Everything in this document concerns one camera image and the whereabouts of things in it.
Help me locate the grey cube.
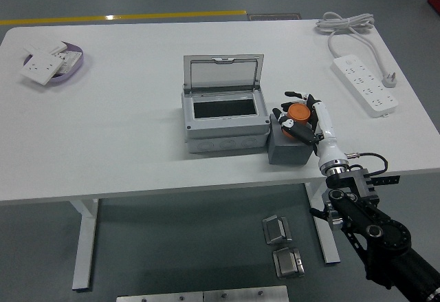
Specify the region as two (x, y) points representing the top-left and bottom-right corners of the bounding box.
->
(267, 113), (319, 166)

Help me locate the white switch panel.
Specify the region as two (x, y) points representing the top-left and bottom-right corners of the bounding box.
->
(23, 39), (69, 57)

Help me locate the white power strip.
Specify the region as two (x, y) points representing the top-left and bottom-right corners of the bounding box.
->
(331, 53), (399, 119)

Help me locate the orange cylinder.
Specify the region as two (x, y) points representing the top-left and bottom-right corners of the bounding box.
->
(280, 103), (312, 140)

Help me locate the grey junction box clear lid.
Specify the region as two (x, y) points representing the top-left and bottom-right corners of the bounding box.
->
(181, 53), (270, 155)

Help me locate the white table leg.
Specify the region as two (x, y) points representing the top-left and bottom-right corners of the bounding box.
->
(67, 198), (100, 291)
(304, 182), (341, 265)

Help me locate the metal clamp bracket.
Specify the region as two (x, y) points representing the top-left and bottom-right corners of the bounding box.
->
(261, 214), (293, 246)
(272, 246), (306, 279)

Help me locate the large white socket panel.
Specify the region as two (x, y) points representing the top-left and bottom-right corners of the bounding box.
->
(19, 49), (66, 85)

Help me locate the black table control panel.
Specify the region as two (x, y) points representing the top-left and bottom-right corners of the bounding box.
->
(373, 174), (402, 185)

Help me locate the dark floor plate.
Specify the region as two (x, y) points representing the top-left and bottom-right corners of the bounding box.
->
(247, 12), (302, 21)

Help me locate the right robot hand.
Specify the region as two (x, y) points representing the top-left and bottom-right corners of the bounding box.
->
(272, 90), (348, 170)

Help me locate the purple tray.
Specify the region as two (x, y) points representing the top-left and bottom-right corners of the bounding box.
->
(22, 42), (85, 85)

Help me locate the white socket panel printed back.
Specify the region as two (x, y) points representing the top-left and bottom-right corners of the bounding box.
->
(56, 50), (83, 76)

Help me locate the white power cord with plug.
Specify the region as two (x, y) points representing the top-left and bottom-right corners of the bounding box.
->
(315, 11), (399, 89)

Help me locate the metal base plate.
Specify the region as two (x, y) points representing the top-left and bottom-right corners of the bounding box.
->
(115, 285), (289, 302)

